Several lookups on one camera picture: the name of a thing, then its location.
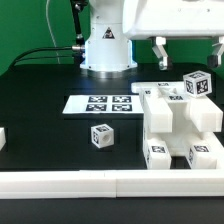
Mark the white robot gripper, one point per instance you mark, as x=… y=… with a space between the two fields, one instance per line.
x=143 y=19

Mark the long white chair side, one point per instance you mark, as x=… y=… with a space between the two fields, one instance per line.
x=201 y=111

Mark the white U-shaped border frame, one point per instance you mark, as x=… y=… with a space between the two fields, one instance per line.
x=117 y=183

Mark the small white tagged cube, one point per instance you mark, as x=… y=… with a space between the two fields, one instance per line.
x=198 y=83

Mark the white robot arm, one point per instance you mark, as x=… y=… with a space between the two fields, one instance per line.
x=115 y=24

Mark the white cube with hole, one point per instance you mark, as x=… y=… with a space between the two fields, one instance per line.
x=102 y=135

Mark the white chair seat block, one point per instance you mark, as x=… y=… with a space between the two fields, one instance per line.
x=181 y=138

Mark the white marker base plate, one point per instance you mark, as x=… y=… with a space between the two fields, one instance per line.
x=107 y=104

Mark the white piece at left edge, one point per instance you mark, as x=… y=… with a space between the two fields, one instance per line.
x=2 y=138

